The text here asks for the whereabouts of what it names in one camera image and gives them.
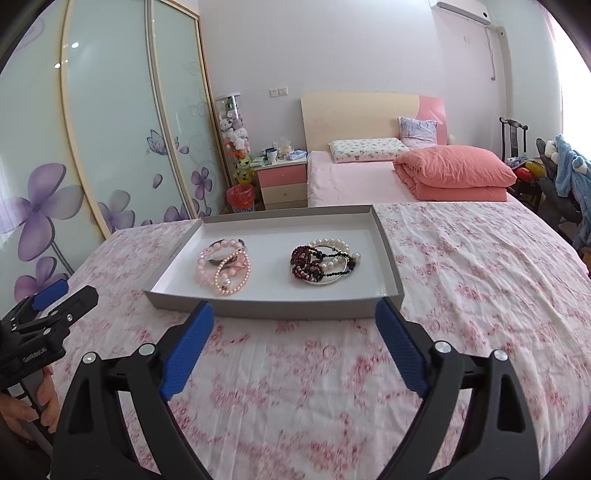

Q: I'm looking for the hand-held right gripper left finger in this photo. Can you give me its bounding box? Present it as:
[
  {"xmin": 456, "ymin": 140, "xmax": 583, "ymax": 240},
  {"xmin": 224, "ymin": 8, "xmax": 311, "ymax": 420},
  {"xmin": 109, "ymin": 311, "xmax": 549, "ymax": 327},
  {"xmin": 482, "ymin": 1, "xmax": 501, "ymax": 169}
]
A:
[{"xmin": 50, "ymin": 301, "xmax": 216, "ymax": 480}]

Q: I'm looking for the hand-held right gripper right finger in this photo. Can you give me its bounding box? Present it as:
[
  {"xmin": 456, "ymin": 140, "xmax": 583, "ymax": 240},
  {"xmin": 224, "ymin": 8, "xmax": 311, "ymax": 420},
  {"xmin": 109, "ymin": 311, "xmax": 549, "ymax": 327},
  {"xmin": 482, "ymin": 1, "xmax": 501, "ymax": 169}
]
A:
[{"xmin": 375, "ymin": 298, "xmax": 542, "ymax": 480}]

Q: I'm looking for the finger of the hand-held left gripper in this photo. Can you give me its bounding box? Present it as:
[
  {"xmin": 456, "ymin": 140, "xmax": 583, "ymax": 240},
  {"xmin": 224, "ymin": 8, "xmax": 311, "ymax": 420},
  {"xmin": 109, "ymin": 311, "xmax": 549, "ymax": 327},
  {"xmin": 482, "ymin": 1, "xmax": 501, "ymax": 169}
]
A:
[
  {"xmin": 44, "ymin": 285, "xmax": 99, "ymax": 328},
  {"xmin": 28, "ymin": 279, "xmax": 70, "ymax": 311}
]

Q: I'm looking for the pink bead bracelet with charms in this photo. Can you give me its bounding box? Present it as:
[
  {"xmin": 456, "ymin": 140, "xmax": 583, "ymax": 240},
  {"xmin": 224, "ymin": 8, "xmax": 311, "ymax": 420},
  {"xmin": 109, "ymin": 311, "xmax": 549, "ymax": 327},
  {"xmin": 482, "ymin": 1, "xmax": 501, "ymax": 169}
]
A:
[{"xmin": 196, "ymin": 239, "xmax": 249, "ymax": 288}]

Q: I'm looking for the pink pearl bracelet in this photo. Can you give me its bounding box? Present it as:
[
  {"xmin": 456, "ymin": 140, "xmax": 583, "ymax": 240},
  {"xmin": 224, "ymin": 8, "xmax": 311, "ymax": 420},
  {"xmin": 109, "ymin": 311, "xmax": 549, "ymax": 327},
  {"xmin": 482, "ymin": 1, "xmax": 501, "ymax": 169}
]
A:
[{"xmin": 213, "ymin": 251, "xmax": 253, "ymax": 296}]

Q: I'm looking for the black bead bracelet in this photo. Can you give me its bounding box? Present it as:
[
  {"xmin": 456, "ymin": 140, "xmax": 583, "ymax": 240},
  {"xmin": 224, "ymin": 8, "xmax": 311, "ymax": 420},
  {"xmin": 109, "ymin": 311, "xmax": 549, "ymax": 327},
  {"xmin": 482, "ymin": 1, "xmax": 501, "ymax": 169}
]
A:
[{"xmin": 313, "ymin": 248, "xmax": 359, "ymax": 284}]

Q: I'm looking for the thin silver bangle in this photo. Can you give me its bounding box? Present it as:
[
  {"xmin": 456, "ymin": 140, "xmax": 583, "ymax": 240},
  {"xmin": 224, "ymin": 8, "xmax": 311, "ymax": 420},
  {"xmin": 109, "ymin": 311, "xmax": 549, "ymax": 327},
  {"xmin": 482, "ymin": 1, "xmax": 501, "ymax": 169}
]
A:
[{"xmin": 299, "ymin": 249, "xmax": 357, "ymax": 287}]

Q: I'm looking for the grey cardboard box tray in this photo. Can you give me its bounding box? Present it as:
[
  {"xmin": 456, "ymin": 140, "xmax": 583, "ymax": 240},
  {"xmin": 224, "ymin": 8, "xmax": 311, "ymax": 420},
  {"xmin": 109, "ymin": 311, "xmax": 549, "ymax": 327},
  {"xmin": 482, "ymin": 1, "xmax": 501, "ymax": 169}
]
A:
[{"xmin": 143, "ymin": 204, "xmax": 404, "ymax": 320}]

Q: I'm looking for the silver cuff bracelet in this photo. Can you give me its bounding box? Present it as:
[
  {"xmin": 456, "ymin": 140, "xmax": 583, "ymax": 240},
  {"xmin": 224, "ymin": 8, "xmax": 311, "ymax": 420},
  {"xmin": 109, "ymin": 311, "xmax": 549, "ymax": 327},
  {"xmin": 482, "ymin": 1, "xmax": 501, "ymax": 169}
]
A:
[{"xmin": 206, "ymin": 237, "xmax": 250, "ymax": 267}]

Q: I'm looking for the white pearl bracelet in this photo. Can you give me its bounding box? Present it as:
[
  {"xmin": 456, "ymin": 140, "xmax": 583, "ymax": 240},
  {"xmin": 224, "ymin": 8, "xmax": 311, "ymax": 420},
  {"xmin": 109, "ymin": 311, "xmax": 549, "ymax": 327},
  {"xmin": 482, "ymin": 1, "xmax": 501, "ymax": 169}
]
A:
[{"xmin": 308, "ymin": 237, "xmax": 362, "ymax": 274}]

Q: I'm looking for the dark red bead bracelet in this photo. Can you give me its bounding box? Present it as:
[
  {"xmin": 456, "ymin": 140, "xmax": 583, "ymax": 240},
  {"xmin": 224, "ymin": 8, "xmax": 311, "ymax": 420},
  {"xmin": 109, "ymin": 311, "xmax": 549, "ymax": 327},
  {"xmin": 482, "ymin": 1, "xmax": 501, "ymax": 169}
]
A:
[{"xmin": 290, "ymin": 246, "xmax": 325, "ymax": 282}]

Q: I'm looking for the person's left forearm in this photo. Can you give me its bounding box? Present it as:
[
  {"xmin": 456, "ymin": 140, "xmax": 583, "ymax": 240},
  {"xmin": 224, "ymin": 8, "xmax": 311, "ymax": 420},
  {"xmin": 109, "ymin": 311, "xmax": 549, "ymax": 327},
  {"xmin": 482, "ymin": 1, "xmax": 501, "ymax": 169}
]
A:
[{"xmin": 0, "ymin": 425, "xmax": 52, "ymax": 480}]

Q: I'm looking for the person's left hand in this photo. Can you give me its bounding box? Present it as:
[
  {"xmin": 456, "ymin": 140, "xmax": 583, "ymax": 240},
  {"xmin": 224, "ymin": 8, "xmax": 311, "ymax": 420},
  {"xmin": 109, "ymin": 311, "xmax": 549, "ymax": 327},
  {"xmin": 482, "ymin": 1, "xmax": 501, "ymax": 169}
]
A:
[{"xmin": 0, "ymin": 364, "xmax": 61, "ymax": 435}]

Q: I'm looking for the pink floral bedsheet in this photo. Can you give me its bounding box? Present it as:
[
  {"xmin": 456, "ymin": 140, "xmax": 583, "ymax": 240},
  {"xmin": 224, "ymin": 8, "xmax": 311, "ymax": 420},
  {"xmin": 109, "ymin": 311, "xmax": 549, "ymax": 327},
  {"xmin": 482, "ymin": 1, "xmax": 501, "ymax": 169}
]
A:
[{"xmin": 46, "ymin": 200, "xmax": 591, "ymax": 480}]

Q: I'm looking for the red trash bin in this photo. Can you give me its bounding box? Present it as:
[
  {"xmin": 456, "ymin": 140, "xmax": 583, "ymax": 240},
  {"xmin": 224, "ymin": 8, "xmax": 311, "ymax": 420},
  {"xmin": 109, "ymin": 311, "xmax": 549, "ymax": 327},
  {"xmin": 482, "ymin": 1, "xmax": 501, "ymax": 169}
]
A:
[{"xmin": 226, "ymin": 184, "xmax": 256, "ymax": 214}]

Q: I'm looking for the pink sheeted bed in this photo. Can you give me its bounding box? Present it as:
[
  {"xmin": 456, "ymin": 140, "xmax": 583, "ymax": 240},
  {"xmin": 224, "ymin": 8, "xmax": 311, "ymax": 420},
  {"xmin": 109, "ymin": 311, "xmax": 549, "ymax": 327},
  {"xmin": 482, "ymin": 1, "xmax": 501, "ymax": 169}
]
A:
[{"xmin": 307, "ymin": 150, "xmax": 522, "ymax": 208}]

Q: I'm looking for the floral glass sliding wardrobe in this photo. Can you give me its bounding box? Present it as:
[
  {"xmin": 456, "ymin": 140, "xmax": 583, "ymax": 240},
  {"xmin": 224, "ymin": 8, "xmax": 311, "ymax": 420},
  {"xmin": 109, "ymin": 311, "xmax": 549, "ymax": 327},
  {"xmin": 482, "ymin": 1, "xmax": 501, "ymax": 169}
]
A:
[{"xmin": 0, "ymin": 0, "xmax": 228, "ymax": 306}]

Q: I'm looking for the folded salmon quilt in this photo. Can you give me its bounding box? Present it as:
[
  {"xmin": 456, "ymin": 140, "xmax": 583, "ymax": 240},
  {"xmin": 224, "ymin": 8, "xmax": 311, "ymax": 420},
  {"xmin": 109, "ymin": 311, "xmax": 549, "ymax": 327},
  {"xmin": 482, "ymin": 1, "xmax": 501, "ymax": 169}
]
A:
[{"xmin": 392, "ymin": 145, "xmax": 518, "ymax": 202}]

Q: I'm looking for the yellow green plush toy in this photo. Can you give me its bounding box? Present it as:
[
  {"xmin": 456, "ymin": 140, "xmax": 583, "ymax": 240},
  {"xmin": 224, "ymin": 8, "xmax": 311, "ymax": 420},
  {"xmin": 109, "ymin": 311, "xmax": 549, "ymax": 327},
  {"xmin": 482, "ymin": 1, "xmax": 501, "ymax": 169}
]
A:
[{"xmin": 234, "ymin": 154, "xmax": 256, "ymax": 186}]

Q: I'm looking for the pink and beige nightstand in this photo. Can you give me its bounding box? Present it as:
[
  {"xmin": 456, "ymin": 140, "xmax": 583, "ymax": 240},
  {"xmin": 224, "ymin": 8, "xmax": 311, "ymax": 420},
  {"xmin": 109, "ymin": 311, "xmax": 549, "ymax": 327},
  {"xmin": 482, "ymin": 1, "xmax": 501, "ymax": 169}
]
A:
[{"xmin": 253, "ymin": 161, "xmax": 310, "ymax": 211}]

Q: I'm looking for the white floral pillow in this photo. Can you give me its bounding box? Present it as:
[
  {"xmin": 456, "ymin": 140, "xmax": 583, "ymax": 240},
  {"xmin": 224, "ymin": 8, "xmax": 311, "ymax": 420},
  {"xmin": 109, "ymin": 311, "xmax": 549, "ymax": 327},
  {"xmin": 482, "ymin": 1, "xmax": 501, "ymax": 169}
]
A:
[{"xmin": 328, "ymin": 137, "xmax": 410, "ymax": 164}]

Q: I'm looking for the purple pillow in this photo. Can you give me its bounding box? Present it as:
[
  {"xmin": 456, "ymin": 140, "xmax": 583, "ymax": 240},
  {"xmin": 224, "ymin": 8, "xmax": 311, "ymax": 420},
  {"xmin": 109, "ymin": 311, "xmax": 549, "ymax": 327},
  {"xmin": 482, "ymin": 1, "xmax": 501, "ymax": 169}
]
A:
[{"xmin": 397, "ymin": 116, "xmax": 439, "ymax": 148}]

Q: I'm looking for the pile of colourful toys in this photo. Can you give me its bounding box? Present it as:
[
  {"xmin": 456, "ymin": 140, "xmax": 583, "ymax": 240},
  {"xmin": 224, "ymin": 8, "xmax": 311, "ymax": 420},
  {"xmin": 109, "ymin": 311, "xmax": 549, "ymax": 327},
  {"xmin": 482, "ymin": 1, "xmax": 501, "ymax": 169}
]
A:
[{"xmin": 507, "ymin": 154, "xmax": 546, "ymax": 184}]

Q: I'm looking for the clear tube of plush toys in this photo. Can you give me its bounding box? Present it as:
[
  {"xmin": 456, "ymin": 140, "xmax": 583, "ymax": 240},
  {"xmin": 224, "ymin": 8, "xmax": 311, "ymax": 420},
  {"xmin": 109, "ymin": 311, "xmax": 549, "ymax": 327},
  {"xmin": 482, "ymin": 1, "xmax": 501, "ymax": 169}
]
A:
[{"xmin": 215, "ymin": 93, "xmax": 255, "ymax": 186}]

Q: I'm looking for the beige and pink headboard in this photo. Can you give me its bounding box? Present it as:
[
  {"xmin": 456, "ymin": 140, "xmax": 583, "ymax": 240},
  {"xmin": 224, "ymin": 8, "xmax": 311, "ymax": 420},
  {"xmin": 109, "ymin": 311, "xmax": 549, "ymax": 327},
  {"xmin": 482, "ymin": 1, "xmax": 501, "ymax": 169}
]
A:
[{"xmin": 300, "ymin": 90, "xmax": 450, "ymax": 153}]

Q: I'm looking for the dark wooden chair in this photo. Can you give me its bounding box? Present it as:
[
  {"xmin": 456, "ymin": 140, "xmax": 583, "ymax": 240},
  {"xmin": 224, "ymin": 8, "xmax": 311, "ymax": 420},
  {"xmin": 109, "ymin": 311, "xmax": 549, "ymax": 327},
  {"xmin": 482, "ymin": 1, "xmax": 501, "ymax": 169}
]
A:
[{"xmin": 498, "ymin": 117, "xmax": 530, "ymax": 160}]

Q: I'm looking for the blue garment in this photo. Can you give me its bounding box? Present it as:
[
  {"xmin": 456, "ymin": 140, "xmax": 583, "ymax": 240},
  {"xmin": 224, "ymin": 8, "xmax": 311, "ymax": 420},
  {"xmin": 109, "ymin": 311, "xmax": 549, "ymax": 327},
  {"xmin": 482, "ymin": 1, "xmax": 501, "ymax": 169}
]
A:
[{"xmin": 553, "ymin": 134, "xmax": 591, "ymax": 223}]

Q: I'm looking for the white air conditioner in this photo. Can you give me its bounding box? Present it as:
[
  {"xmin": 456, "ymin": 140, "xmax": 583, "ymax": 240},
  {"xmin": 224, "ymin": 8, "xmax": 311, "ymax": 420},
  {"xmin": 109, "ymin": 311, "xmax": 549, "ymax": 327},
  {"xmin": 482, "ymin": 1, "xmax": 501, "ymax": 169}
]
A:
[{"xmin": 436, "ymin": 0, "xmax": 493, "ymax": 27}]

